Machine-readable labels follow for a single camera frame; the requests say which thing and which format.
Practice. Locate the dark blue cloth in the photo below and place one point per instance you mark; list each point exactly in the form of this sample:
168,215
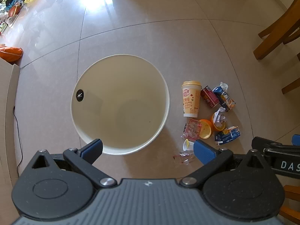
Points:
11,0

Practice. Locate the orange plastic bowl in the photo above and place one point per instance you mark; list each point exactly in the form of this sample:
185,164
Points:
219,126

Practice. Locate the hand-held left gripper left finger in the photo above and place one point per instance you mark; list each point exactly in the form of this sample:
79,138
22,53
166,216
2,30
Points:
92,150

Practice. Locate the pink snack wrapper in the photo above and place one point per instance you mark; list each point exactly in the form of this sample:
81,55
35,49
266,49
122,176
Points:
192,130

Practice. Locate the orange plastic lid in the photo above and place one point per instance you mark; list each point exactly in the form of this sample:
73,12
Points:
206,130

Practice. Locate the yellow milk tea cup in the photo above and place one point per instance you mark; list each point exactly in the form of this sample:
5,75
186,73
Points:
191,100

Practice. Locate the orange bag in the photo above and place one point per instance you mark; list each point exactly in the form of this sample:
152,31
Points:
10,52

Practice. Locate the red drink can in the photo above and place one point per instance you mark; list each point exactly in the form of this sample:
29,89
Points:
209,97

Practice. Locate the white tissue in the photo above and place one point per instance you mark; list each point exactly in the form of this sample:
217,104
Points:
223,85
220,116

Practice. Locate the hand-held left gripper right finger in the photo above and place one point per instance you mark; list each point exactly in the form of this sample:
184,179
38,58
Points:
204,153

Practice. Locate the blue yellow juice carton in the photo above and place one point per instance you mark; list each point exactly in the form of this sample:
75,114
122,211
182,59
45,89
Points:
228,136

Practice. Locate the blue orange juice carton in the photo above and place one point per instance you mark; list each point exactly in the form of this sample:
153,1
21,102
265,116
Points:
225,99

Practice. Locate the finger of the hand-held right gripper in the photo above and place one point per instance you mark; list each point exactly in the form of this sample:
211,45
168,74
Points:
260,143
296,139

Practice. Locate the white trash bin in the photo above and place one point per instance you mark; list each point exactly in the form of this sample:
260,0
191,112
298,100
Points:
131,98

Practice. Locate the clear plastic wrapper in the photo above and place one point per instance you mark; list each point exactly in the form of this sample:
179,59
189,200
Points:
186,158

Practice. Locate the basketball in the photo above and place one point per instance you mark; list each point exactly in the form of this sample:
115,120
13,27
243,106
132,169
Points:
14,10

